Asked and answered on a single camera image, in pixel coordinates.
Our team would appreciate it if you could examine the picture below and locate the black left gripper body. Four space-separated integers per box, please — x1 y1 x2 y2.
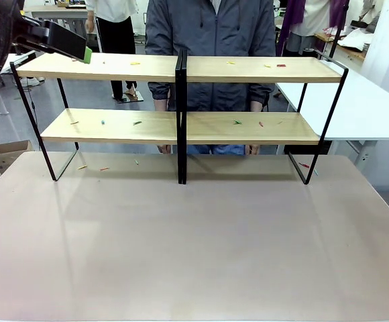
0 0 27 51

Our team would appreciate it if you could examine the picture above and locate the person's right forearm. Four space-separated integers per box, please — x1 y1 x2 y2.
147 82 176 102

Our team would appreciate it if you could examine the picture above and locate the person's left forearm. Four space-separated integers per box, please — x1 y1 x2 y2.
249 83 276 103

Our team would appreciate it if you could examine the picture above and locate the person's right hand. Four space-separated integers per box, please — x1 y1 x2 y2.
154 99 172 154

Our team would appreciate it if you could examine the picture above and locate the person's left hand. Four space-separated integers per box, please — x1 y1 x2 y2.
247 100 264 156

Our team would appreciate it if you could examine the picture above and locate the wooden-top background desk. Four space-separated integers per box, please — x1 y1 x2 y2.
23 4 92 51

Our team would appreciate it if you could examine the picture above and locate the person in white shirt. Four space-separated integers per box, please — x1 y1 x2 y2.
85 0 140 101

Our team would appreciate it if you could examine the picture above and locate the silver floor scale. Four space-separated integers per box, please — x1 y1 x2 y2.
111 91 145 104

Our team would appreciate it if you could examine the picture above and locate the black-framed wooden two-tier shelf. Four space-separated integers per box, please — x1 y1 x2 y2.
9 50 186 184
176 50 350 186

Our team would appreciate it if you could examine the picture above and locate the cardboard box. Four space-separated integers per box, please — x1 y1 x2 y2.
0 140 34 176

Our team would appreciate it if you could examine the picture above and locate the person in grey jacket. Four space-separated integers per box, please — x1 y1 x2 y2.
144 0 278 156

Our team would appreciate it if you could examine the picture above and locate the person in purple scarf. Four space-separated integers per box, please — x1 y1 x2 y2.
276 0 349 58

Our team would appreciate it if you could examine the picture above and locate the black stand pole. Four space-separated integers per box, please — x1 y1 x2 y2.
328 0 350 59

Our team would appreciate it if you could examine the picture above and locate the cluttered background workbench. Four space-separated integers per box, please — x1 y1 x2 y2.
315 27 377 62

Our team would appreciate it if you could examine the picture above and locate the distant person at workbench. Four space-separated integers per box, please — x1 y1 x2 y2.
358 0 385 21

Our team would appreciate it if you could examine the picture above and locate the large white table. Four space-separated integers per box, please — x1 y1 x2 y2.
274 68 389 168

